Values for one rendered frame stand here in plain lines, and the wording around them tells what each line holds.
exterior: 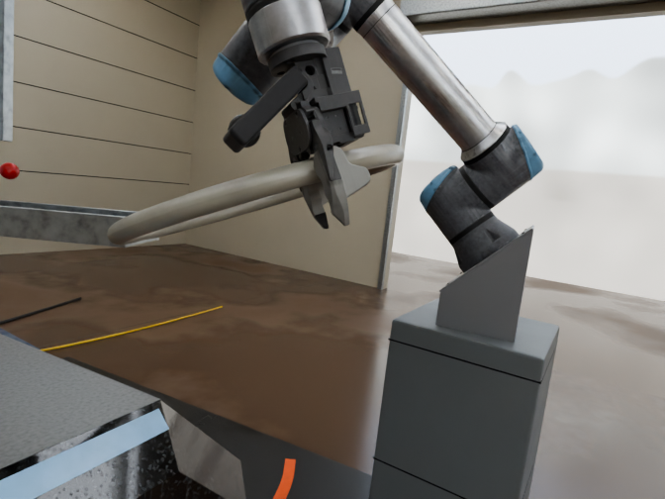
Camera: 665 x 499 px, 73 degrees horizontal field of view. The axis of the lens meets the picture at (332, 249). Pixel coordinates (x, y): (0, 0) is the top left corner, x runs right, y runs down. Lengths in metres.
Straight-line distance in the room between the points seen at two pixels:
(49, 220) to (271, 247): 5.90
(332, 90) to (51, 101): 6.22
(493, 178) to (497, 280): 0.28
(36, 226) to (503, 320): 1.05
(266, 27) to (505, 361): 0.95
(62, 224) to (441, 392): 0.97
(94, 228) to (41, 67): 5.92
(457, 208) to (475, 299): 0.26
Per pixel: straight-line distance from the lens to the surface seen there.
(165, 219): 0.57
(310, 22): 0.56
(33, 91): 6.62
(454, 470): 1.37
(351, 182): 0.53
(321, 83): 0.58
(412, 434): 1.37
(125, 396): 0.87
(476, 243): 1.30
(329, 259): 6.10
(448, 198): 1.32
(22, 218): 0.89
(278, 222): 6.57
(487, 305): 1.27
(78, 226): 0.83
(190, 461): 0.88
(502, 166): 1.29
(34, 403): 0.88
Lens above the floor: 1.20
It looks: 8 degrees down
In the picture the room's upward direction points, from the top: 6 degrees clockwise
